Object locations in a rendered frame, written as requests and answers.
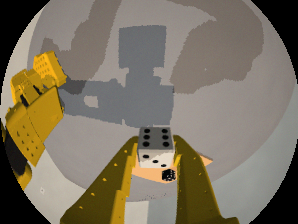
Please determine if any orange mat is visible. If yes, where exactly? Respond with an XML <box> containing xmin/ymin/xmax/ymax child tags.
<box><xmin>132</xmin><ymin>153</ymin><xmax>213</xmax><ymax>183</ymax></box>

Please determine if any white die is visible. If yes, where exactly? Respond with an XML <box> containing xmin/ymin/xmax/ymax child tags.
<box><xmin>137</xmin><ymin>127</ymin><xmax>175</xmax><ymax>168</ymax></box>

